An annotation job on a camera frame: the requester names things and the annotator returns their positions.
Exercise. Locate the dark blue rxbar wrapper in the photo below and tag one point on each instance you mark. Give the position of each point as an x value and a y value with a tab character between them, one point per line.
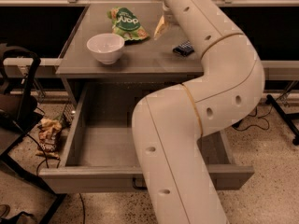
184	49

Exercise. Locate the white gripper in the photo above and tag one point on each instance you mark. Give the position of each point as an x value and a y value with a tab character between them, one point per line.
168	17

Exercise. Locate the black stand base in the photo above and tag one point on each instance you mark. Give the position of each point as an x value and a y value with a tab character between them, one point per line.
288	118

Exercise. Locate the green chip bag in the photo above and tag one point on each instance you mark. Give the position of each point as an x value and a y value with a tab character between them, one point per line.
126	24

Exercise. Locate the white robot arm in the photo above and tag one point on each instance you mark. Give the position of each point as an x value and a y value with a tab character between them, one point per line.
168	123

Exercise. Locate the black drawer handle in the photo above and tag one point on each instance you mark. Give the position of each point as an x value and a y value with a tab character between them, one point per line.
139	184

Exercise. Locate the black cart frame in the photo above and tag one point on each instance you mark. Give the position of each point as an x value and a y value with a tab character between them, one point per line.
18	117

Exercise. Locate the white ceramic bowl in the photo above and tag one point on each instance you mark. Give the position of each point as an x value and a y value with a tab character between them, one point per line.
106	48

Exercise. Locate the brown snack bag on floor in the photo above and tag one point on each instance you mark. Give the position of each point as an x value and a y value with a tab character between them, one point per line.
49	138

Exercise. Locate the grey metal cabinet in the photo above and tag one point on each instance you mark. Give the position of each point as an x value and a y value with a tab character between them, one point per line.
145	61

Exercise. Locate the black power adapter with cable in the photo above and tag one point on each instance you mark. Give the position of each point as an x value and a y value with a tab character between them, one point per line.
255	119

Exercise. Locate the grey open top drawer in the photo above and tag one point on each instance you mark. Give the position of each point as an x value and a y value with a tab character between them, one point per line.
99	152

